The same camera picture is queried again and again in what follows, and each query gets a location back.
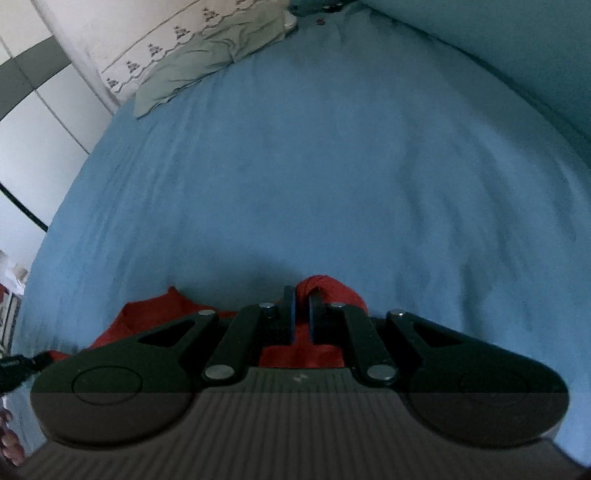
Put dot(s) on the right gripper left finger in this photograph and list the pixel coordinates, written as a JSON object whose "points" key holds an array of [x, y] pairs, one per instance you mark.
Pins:
{"points": [[253, 328]]}

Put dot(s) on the white wardrobe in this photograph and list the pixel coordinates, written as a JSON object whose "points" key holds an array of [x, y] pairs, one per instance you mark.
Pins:
{"points": [[50, 121]]}

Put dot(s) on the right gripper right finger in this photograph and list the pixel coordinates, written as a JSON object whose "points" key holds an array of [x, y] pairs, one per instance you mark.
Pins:
{"points": [[349, 328]]}

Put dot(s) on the white patterned headboard cover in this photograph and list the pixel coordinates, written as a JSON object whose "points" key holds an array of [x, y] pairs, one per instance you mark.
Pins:
{"points": [[115, 44]]}

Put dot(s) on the person's hand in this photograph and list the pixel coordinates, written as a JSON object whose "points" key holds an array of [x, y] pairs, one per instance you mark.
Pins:
{"points": [[11, 448]]}

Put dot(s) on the grey-green pillow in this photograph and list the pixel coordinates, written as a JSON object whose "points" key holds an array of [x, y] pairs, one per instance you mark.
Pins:
{"points": [[231, 40]]}

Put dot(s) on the blue bed sheet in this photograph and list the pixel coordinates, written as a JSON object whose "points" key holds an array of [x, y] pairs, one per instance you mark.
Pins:
{"points": [[358, 148]]}

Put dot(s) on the dark teal pillow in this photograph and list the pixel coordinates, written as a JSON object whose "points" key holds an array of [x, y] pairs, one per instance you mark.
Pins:
{"points": [[302, 8]]}

